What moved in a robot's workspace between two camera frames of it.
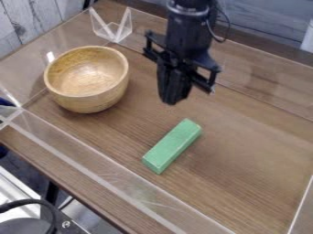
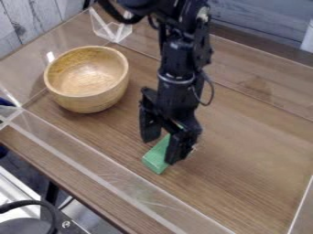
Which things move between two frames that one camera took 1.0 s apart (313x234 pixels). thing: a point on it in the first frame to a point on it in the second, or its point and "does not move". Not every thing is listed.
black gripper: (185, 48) to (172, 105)
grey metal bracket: (68, 226) does not move
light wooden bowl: (86, 78) does not move
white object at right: (307, 41) does not move
